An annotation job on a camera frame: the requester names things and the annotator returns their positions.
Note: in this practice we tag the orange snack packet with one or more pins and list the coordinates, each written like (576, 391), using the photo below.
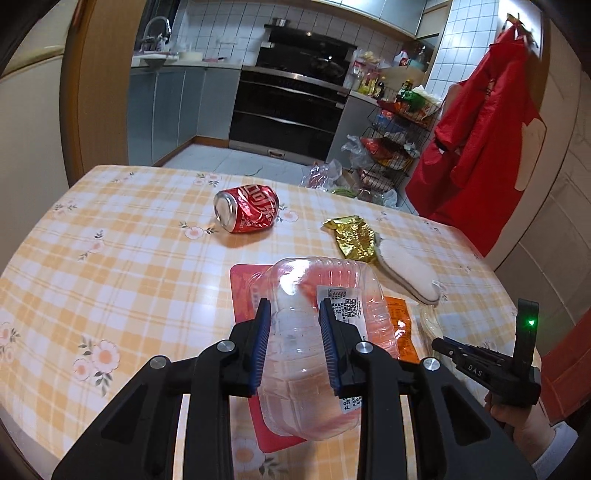
(402, 323)

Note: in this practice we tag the gold foil wrapper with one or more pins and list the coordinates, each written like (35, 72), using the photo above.
(353, 237)

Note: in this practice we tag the cream refrigerator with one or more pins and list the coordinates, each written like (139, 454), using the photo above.
(32, 115)

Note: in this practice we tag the clear crumpled plastic bag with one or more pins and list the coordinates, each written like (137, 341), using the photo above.
(429, 323)

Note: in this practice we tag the person's right hand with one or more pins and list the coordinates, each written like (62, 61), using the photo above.
(521, 422)

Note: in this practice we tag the plastic bags on floor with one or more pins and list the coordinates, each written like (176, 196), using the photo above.
(332, 177)

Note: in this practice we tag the black wok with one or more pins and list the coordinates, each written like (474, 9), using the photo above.
(330, 67)

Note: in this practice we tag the chrome kitchen faucet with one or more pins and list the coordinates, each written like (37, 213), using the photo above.
(154, 34)

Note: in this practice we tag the red hanging apron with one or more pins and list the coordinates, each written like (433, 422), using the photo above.
(480, 138)

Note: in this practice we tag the white shoe insole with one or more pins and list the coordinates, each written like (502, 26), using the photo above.
(406, 272)

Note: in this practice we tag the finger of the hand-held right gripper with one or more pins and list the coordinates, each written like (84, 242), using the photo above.
(466, 353)

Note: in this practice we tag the black range hood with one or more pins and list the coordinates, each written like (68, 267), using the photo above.
(304, 46)

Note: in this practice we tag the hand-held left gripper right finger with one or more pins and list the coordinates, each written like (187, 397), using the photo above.
(328, 350)

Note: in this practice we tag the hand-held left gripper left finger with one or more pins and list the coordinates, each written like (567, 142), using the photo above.
(262, 350)

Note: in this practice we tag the person's right forearm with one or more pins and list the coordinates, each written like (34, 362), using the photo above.
(554, 445)

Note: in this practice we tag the crushed red soda can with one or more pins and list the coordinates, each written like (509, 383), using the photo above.
(251, 207)

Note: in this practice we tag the grey upper cabinets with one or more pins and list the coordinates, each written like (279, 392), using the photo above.
(392, 14)

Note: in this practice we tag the black built-in oven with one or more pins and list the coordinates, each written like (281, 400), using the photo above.
(286, 115)

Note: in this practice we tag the red plastic stool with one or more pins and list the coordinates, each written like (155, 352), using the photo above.
(570, 369)

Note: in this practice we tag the grey cabinets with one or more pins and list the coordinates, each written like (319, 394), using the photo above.
(392, 14)
(175, 106)

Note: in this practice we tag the clear plastic food container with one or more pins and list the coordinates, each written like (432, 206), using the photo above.
(295, 290)

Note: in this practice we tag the grey lower cabinets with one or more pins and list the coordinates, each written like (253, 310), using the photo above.
(175, 106)

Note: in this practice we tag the flat pink red packet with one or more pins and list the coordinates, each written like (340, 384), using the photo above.
(242, 288)

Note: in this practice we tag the group of condiment bottles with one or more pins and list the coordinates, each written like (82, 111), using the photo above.
(392, 78)

